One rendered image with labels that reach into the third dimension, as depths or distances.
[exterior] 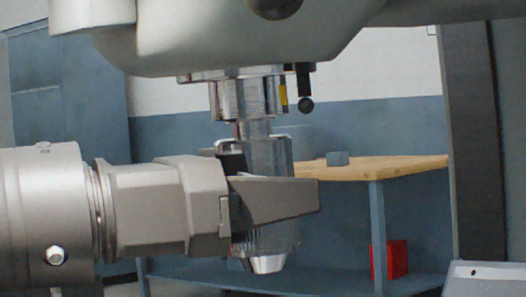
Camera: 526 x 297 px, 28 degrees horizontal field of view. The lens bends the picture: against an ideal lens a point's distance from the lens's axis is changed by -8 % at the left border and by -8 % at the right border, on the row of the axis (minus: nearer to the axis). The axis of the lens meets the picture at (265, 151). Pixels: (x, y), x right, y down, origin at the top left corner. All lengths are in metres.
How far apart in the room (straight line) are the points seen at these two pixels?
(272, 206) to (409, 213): 5.69
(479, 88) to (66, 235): 0.51
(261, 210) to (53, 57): 7.36
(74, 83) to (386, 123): 2.52
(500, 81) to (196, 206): 0.46
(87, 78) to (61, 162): 7.37
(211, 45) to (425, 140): 5.61
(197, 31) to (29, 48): 7.74
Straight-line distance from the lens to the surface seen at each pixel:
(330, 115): 6.73
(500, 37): 1.02
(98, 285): 1.03
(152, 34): 0.62
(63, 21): 0.63
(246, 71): 0.66
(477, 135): 1.04
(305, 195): 0.68
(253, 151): 0.68
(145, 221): 0.64
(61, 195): 0.64
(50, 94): 8.07
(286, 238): 0.69
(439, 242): 6.23
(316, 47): 0.65
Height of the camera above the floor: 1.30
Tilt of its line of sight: 3 degrees down
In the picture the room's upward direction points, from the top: 5 degrees counter-clockwise
